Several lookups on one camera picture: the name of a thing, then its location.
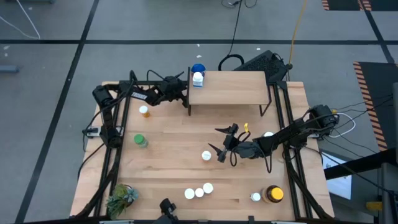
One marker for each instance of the black device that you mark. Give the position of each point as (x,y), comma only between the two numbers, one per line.
(167,207)

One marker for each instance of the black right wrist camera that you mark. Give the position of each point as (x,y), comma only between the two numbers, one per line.
(234,128)

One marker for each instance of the black diagonal beam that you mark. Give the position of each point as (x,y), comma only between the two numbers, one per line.
(357,163)

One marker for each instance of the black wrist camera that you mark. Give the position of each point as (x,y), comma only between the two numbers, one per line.
(234,128)
(170,83)

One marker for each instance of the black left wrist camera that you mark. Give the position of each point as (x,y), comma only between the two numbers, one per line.
(170,83)

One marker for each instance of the grey post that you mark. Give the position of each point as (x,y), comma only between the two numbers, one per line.
(390,193)

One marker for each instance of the white paper sheet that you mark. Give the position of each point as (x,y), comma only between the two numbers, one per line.
(339,183)

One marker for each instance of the black mesh computer case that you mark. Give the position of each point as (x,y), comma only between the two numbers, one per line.
(262,63)

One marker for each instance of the bottle with white wrapped cap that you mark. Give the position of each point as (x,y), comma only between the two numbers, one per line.
(206,155)

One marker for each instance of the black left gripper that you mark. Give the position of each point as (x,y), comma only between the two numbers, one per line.
(180,93)

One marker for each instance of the green bottle green cap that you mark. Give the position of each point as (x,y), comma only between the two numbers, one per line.
(139,138)

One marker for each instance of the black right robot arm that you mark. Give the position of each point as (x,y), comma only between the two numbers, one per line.
(295,132)

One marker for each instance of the blue cap bottle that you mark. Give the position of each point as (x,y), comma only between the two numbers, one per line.
(198,67)

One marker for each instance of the black aluminium frame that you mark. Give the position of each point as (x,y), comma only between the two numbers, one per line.
(286,93)
(127,102)

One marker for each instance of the brown bottle yellow cap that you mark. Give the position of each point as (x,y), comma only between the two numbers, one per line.
(275,193)

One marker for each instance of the small orange pill vial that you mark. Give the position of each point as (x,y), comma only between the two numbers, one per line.
(143,109)

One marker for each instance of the white aspirin bottle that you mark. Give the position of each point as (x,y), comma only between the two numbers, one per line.
(197,76)

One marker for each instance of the yellow object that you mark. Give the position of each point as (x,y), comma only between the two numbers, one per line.
(373,206)

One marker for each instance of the black hazard-striped floor mat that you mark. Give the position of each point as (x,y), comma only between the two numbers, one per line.
(345,4)
(382,81)

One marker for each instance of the wooden shelf black legs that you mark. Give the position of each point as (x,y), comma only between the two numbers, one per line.
(230,88)

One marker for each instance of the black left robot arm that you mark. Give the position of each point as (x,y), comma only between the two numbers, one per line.
(101,95)

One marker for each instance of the small white cap bottle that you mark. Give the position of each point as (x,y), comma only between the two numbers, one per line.
(255,196)

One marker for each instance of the succulent in black pot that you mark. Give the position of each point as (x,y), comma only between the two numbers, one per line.
(122,194)

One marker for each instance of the grey floor block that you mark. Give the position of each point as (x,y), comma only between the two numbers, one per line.
(9,69)

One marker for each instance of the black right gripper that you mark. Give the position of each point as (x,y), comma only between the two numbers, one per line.
(245,151)

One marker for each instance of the grey connector box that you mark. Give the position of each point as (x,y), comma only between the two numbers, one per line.
(93,132)

